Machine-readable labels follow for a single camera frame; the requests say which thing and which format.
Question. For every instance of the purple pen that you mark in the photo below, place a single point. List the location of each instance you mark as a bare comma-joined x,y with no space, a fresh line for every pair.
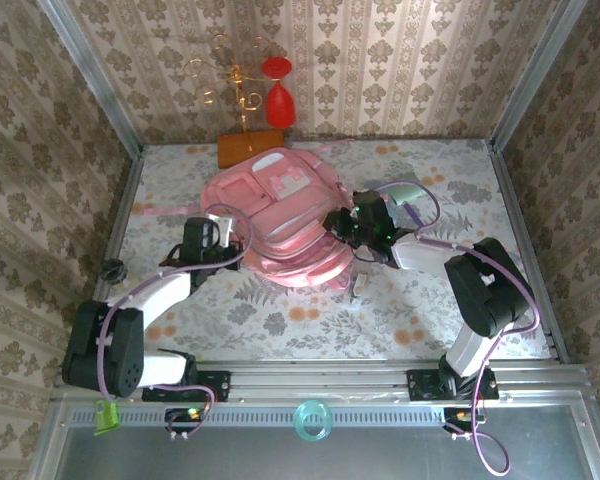
412,214

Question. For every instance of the pale green wallet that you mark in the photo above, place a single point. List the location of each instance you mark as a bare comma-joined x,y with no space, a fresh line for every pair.
405,197

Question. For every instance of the small white adapter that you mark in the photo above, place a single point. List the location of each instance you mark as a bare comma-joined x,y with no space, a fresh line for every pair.
361,283

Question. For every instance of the pink student backpack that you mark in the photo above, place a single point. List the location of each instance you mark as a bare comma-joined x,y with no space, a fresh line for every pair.
280,220

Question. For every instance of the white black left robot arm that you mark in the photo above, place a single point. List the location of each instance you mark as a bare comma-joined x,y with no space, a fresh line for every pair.
155,295

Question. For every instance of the black round knob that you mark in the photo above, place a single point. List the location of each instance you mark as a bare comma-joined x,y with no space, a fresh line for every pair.
111,270

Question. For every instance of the gold stand with red ornaments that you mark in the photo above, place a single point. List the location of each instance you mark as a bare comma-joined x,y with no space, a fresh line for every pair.
235,150

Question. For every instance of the small black controller board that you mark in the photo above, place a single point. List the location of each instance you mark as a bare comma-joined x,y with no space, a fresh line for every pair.
180,415
455,415

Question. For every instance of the green plastic tag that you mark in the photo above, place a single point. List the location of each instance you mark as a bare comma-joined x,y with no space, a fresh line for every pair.
106,420

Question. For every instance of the teal tape roll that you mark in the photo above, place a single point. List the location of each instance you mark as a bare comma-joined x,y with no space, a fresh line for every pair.
298,420

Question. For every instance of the metal front tray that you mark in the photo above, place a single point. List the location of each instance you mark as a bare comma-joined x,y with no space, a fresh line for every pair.
380,455

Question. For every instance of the aluminium table side rail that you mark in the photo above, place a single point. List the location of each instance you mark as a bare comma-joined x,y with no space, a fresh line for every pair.
521,225
125,200

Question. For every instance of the aluminium front rail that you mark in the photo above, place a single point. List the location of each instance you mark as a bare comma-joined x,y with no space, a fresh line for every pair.
320,382

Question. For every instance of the aluminium frame post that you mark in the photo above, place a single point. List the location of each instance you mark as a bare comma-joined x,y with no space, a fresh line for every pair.
97,80
530,75

